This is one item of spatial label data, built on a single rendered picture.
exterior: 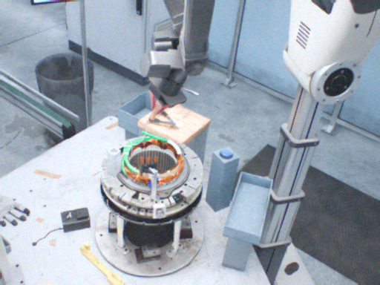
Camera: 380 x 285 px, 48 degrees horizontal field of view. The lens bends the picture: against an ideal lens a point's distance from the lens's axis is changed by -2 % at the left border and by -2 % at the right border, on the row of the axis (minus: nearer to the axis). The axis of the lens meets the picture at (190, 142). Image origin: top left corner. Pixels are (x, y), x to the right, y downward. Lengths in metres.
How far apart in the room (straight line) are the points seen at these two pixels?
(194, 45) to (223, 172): 0.67
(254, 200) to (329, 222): 1.52
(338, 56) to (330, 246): 1.71
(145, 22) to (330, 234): 2.10
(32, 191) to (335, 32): 1.23
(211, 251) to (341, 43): 0.83
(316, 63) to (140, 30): 2.51
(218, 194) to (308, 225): 1.28
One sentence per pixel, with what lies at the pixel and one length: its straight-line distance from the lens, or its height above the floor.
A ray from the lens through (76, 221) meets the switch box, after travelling 1.58.
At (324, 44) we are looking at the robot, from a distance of 1.20.
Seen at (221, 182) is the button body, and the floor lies 0.94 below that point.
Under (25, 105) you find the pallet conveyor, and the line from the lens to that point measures 2.34.
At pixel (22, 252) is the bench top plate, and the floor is 0.78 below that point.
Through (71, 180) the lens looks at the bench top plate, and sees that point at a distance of 1.80.
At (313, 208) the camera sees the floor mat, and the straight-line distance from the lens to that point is 2.93.
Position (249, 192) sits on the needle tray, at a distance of 1.44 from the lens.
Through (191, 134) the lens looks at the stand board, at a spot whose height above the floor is 1.07.
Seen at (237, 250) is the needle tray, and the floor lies 0.88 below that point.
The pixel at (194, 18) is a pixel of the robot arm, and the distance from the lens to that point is 0.89.
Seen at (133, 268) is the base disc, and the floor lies 0.80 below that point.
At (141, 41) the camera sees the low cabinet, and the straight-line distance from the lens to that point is 3.63.
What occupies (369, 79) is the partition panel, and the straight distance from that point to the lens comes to 3.41.
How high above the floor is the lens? 2.02
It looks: 39 degrees down
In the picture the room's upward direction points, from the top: 6 degrees clockwise
